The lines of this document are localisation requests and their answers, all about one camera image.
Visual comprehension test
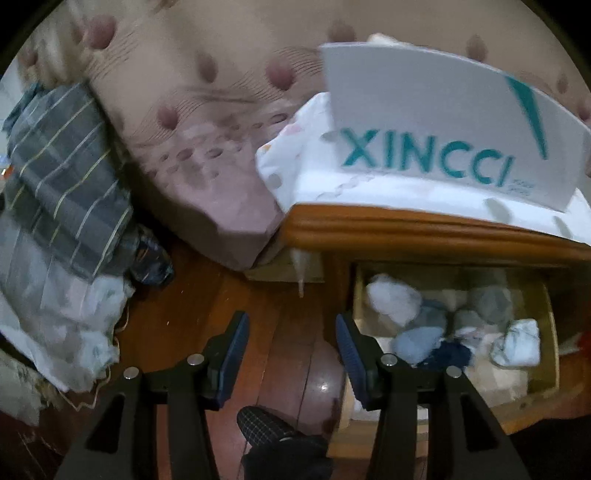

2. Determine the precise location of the pile of socks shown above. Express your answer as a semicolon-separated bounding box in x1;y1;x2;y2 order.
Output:
366;273;541;370

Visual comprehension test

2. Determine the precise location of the grey plaid blanket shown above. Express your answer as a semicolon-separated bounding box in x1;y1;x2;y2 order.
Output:
2;83;134;280

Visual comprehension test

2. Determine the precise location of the wooden nightstand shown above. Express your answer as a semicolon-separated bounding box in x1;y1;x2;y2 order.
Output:
281;203;591;457

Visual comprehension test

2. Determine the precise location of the white patterned cloth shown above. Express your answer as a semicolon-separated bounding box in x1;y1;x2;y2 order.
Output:
255;92;591;298

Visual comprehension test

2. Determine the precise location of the leaf print mattress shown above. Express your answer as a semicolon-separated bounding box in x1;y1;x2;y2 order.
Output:
18;0;591;271

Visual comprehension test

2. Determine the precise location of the floral patterned cloth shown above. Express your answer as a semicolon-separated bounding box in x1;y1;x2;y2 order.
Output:
0;348;61;425

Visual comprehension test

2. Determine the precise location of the white sheer cloth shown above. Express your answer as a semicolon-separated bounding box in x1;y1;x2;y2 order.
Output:
0;212;134;393

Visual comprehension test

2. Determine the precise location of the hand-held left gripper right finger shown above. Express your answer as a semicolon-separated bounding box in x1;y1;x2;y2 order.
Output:
335;314;539;480

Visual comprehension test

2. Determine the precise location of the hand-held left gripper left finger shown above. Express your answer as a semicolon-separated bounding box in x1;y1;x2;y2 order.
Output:
53;311;250;480

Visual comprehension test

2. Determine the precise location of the wooden drawer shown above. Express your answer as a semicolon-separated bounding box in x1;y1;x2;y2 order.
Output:
332;261;561;457

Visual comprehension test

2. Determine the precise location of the dark blue patterned cloth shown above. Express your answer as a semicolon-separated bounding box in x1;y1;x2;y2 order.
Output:
129;226;175;287

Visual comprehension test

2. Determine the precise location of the white shoe box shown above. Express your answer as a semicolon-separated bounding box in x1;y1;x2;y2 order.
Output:
320;42;591;214

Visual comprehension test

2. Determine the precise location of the light wooden bed base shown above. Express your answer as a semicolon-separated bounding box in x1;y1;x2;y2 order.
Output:
245;256;324;283

